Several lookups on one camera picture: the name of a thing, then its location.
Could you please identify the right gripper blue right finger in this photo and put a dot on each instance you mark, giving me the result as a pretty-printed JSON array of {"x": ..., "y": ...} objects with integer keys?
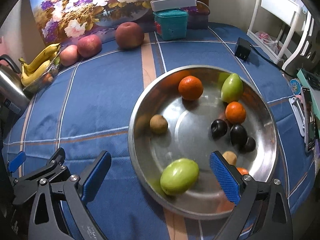
[{"x": 227, "y": 176}]

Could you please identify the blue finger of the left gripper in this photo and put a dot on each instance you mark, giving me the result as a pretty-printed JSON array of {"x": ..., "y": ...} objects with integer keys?
[{"x": 16, "y": 162}]

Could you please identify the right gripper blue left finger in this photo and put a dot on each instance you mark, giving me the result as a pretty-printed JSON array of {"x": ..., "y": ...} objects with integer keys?
[{"x": 92, "y": 177}]

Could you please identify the brown longan front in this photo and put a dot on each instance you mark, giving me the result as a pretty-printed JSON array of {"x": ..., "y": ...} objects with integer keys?
[{"x": 230, "y": 157}]

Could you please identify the brown longan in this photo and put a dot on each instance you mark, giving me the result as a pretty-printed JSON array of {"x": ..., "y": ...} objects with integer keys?
[
  {"x": 158, "y": 124},
  {"x": 230, "y": 157}
]

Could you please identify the dark plum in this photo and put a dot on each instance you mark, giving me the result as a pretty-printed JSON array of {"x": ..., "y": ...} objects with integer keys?
[
  {"x": 249, "y": 146},
  {"x": 218, "y": 128},
  {"x": 238, "y": 135}
]

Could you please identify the large green jujube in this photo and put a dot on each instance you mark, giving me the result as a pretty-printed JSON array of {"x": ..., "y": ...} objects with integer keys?
[{"x": 179, "y": 176}]

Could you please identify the large orange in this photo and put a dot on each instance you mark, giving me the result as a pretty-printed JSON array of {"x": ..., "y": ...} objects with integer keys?
[{"x": 190, "y": 88}]

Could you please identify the stainless steel thermos jug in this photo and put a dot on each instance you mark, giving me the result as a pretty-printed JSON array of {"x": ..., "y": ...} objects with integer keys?
[{"x": 11, "y": 87}]

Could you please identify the blue plaid tablecloth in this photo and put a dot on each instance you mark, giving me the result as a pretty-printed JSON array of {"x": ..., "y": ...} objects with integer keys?
[{"x": 87, "y": 110}]

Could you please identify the lower yellow banana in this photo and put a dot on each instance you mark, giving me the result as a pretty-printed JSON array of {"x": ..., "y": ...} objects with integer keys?
[{"x": 28, "y": 79}]

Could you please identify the yellow banana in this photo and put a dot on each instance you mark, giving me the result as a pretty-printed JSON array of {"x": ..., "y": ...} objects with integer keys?
[
  {"x": 43, "y": 56},
  {"x": 28, "y": 79}
]

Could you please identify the stainless steel basin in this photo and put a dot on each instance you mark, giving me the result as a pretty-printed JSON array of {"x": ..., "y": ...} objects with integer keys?
[{"x": 189, "y": 136}]

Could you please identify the clear plastic fruit tray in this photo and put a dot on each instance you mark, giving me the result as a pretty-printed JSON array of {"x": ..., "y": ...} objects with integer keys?
[{"x": 46, "y": 78}]

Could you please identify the upper yellow banana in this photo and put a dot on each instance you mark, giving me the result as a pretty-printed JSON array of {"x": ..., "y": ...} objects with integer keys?
[{"x": 43, "y": 56}]

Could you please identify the pale red apple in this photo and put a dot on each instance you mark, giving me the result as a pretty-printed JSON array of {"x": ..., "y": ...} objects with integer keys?
[{"x": 69, "y": 55}]

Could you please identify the middle red apple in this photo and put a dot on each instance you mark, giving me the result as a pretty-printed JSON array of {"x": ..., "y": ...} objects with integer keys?
[{"x": 89, "y": 46}]

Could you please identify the black power adapter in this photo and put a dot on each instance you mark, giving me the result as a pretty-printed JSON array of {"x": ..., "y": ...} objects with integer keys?
[{"x": 242, "y": 49}]

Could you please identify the dark red apple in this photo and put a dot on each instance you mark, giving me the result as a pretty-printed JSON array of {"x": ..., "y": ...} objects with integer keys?
[{"x": 129, "y": 35}]

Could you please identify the flower painting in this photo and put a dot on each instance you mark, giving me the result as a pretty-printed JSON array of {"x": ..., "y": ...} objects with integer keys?
[{"x": 66, "y": 21}]

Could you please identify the teal plastic box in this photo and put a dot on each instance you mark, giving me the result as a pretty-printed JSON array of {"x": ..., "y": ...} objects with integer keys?
[{"x": 171, "y": 24}]

